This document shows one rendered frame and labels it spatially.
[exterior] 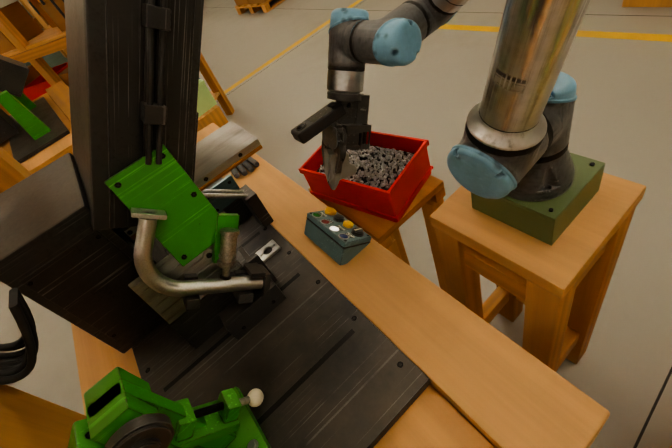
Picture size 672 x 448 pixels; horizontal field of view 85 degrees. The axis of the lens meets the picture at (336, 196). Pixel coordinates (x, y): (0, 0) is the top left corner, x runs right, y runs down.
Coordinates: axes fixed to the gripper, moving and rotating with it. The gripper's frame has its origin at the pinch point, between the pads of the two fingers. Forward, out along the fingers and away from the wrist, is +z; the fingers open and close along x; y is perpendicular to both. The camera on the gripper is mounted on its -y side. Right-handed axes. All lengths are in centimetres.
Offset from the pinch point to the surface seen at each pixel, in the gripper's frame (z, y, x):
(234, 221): 5.4, -21.5, -0.8
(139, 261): 8.3, -38.9, -5.2
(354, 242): 10.5, 2.3, -8.8
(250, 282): 17.3, -19.8, -5.5
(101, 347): 42, -51, 17
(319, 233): 11.6, -2.3, -0.4
